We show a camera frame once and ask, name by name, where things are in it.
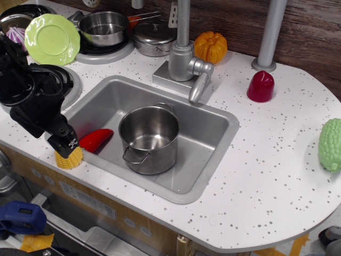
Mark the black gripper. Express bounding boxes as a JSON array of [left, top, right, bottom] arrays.
[[10, 79, 79, 158]]

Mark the yellow toy corn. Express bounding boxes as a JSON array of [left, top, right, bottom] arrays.
[[55, 147, 83, 170]]

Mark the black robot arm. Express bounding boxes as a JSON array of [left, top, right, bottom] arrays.
[[1, 32, 79, 158]]

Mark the grey toy sink basin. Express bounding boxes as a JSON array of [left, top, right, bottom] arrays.
[[66, 76, 239, 204]]

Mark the steel pot in sink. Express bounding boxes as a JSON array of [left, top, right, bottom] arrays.
[[118, 102, 180, 175]]

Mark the steel pot on burner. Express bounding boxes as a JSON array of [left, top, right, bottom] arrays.
[[68, 11, 160, 47]]

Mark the steel pot with lid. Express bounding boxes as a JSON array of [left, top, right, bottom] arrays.
[[132, 19, 177, 57]]

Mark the red toy chili pepper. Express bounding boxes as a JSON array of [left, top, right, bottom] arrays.
[[79, 129, 114, 153]]

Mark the grey front stove burner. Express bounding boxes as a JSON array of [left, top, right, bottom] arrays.
[[27, 63, 82, 113]]

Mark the toy oven door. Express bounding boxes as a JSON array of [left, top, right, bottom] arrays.
[[26, 169, 178, 255]]

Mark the blue clamp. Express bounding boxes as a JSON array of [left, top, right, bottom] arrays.
[[1, 201, 47, 235]]

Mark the green plastic plate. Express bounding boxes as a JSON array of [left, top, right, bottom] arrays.
[[25, 14, 80, 66]]

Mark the purple toy onion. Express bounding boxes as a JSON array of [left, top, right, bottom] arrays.
[[6, 27, 27, 51]]

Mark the steel bowl back left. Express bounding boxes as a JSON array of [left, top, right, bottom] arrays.
[[1, 14, 33, 33]]

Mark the grey toy faucet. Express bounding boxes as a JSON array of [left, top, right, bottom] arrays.
[[152, 1, 214, 105]]

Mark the grey toy spatula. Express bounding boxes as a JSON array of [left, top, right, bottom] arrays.
[[168, 2, 177, 28]]

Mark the orange toy pumpkin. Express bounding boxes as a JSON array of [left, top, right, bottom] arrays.
[[194, 31, 228, 64]]

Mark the dark red toy pepper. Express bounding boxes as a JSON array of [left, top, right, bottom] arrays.
[[247, 70, 275, 103]]

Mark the green toy bitter melon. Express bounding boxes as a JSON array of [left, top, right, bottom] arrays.
[[318, 118, 340, 173]]

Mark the grey stove burner ring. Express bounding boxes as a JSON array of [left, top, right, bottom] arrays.
[[76, 39, 135, 65]]

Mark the grey vertical post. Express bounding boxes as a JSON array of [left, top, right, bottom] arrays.
[[251, 0, 287, 72]]

